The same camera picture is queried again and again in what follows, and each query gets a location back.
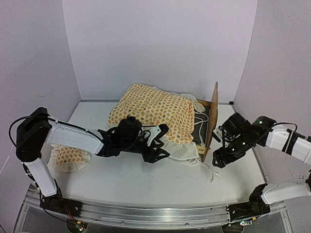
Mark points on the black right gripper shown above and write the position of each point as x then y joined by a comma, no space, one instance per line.
221,156

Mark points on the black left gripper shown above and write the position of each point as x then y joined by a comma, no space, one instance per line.
148,158

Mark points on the wooden pet bed frame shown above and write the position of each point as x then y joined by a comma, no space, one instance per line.
213,117

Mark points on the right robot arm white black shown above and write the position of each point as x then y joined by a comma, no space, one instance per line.
292,144

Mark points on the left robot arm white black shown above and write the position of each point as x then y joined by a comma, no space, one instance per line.
37,133

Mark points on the grey bed mat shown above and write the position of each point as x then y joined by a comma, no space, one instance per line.
200,118

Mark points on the small duck print pillow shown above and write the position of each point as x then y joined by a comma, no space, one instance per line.
66,159

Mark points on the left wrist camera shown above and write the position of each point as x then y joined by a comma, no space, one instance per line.
156,132

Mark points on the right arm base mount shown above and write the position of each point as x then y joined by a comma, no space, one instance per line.
254,207

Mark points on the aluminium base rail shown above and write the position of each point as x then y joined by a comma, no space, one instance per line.
40,215

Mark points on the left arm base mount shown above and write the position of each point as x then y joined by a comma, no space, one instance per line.
58,201

